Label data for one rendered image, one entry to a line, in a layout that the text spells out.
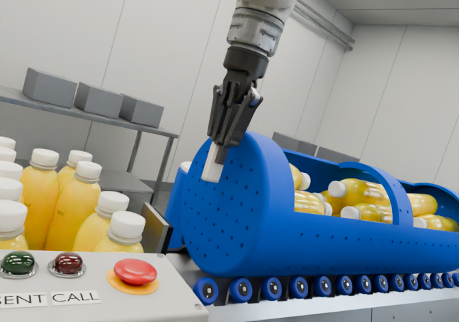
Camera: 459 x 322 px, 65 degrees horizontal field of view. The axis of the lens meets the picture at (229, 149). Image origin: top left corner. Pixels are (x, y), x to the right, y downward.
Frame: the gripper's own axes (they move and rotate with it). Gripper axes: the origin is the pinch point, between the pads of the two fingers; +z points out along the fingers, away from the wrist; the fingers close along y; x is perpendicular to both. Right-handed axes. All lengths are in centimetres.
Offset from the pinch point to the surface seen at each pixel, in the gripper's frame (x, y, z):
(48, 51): 5, -336, -14
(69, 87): 18, -262, 9
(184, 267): 4.0, -5.7, 23.7
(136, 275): -22.8, 28.3, 5.3
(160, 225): -8.0, 1.9, 12.0
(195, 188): 4.0, -10.2, 8.1
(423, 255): 60, 12, 11
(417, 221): 70, 3, 4
